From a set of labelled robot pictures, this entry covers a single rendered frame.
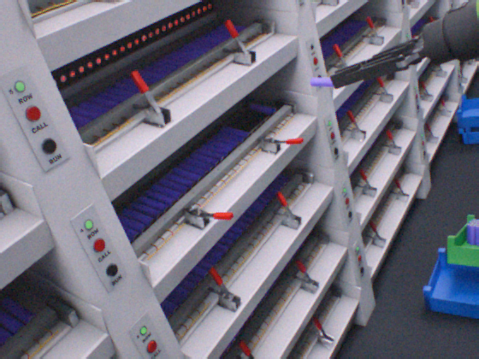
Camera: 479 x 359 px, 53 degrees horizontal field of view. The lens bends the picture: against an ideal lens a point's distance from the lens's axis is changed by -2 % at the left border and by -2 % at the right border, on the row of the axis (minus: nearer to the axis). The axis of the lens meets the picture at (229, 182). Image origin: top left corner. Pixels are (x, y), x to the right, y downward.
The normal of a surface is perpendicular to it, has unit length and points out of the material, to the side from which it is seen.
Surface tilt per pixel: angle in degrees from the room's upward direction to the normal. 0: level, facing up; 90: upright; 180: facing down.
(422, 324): 0
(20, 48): 90
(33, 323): 17
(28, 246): 107
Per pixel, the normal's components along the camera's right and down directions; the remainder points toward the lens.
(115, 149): -0.05, -0.81
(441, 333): -0.29, -0.85
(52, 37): 0.85, 0.28
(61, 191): 0.79, 0.04
